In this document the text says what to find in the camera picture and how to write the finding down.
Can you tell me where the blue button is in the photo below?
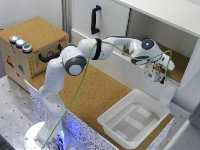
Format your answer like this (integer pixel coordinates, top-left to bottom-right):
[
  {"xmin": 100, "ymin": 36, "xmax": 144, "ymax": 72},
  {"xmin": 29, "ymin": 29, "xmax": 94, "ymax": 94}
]
[{"xmin": 15, "ymin": 38, "xmax": 27, "ymax": 49}]

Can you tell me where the green button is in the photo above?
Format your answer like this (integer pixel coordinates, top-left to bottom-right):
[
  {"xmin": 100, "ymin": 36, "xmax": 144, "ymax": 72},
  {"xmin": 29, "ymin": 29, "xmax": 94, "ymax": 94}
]
[{"xmin": 21, "ymin": 43, "xmax": 34, "ymax": 54}]

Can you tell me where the white sliding door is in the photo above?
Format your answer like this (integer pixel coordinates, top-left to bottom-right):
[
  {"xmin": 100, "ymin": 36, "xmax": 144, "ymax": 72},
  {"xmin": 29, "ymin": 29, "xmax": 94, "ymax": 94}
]
[{"xmin": 71, "ymin": 0, "xmax": 132, "ymax": 43}]

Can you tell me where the white cabinet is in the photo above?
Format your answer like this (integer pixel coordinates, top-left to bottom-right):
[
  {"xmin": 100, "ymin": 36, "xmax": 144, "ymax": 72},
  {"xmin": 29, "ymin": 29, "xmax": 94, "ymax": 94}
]
[{"xmin": 69, "ymin": 0, "xmax": 200, "ymax": 108}]

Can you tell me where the green cable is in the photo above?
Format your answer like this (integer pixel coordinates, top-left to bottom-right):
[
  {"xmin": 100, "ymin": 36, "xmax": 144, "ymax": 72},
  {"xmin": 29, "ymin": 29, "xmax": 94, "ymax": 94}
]
[{"xmin": 40, "ymin": 39, "xmax": 174, "ymax": 150}]

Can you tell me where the black drawer handle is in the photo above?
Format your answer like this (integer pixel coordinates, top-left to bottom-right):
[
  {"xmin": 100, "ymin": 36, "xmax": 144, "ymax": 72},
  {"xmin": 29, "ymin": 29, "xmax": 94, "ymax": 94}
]
[{"xmin": 37, "ymin": 44, "xmax": 65, "ymax": 64}]

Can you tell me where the black door handle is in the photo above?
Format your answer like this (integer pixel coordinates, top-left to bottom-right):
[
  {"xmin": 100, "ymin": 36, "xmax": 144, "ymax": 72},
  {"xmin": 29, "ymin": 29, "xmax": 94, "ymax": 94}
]
[{"xmin": 90, "ymin": 4, "xmax": 102, "ymax": 36}]

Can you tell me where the white plastic box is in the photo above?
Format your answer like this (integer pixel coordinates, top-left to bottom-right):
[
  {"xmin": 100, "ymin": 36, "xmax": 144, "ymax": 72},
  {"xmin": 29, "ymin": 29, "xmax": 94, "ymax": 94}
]
[{"xmin": 96, "ymin": 88, "xmax": 171, "ymax": 150}]

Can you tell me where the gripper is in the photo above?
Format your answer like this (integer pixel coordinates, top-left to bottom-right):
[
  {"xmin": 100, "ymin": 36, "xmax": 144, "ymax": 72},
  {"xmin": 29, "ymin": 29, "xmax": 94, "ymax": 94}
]
[{"xmin": 144, "ymin": 53, "xmax": 176, "ymax": 79}]

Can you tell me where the red button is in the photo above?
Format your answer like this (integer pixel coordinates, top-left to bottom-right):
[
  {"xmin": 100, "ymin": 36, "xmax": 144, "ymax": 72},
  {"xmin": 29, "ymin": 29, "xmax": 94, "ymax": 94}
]
[{"xmin": 9, "ymin": 34, "xmax": 20, "ymax": 45}]

